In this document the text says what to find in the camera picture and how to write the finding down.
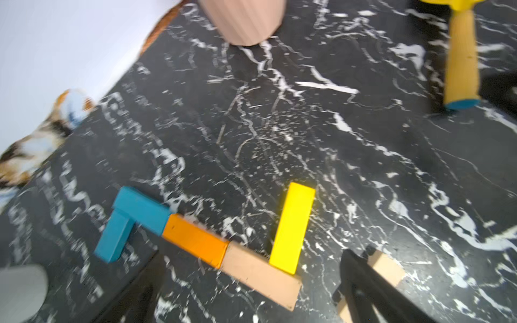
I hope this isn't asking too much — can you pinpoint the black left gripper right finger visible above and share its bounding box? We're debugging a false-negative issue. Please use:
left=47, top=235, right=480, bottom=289
left=339, top=250, right=435, bottom=322

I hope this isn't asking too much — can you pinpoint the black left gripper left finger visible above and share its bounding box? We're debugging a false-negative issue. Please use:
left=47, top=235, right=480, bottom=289
left=92, top=252, right=166, bottom=322

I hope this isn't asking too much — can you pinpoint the natural wood block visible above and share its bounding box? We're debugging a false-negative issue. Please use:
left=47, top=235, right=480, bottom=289
left=336, top=250, right=408, bottom=322
left=221, top=242, right=302, bottom=312

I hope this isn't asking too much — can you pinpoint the teal block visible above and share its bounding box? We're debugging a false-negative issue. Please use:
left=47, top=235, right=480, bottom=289
left=113, top=187, right=171, bottom=236
left=94, top=209, right=135, bottom=263

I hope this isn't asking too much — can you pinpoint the yellow block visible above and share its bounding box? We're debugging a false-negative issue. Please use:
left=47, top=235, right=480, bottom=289
left=269, top=182, right=316, bottom=275

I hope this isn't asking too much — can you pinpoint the orange block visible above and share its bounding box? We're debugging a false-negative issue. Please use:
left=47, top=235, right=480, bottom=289
left=162, top=214, right=229, bottom=269

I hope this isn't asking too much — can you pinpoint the white small plant pot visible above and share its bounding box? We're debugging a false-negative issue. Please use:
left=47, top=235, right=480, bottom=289
left=1, top=264, right=48, bottom=322

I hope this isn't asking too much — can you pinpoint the yellow toy shovel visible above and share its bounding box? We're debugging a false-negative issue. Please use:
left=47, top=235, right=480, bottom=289
left=423, top=0, right=481, bottom=110

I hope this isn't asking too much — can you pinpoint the pink ribbed plant pot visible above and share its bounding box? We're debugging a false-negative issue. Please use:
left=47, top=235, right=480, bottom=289
left=199, top=0, right=287, bottom=47

